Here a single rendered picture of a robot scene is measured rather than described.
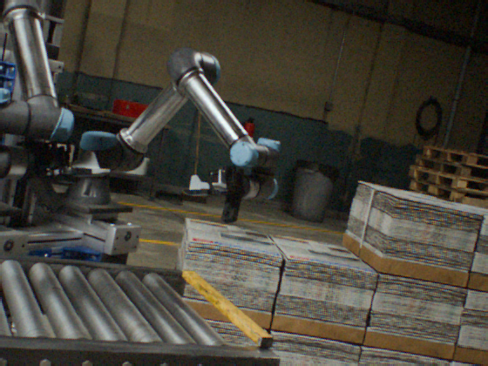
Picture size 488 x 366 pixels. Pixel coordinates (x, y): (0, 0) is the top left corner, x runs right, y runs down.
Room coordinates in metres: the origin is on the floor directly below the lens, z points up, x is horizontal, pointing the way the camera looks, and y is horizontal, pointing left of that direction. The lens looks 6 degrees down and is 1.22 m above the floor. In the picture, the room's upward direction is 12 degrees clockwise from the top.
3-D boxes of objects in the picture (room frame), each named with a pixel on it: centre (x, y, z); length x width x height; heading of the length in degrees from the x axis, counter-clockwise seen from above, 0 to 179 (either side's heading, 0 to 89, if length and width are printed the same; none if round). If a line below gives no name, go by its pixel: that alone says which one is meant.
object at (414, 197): (2.27, -0.56, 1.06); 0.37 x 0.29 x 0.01; 10
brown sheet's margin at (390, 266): (2.27, -0.56, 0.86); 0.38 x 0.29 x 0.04; 10
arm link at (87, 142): (2.35, 0.50, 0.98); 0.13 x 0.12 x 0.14; 154
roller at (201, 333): (1.43, 0.07, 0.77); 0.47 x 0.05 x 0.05; 26
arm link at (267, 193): (2.22, -0.06, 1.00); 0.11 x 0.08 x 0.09; 143
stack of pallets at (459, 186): (8.65, -2.77, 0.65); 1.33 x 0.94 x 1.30; 120
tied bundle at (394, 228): (2.27, -0.56, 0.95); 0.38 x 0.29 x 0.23; 10
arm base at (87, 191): (2.35, 0.50, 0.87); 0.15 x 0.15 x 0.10
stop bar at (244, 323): (1.45, -0.01, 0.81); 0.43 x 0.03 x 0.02; 26
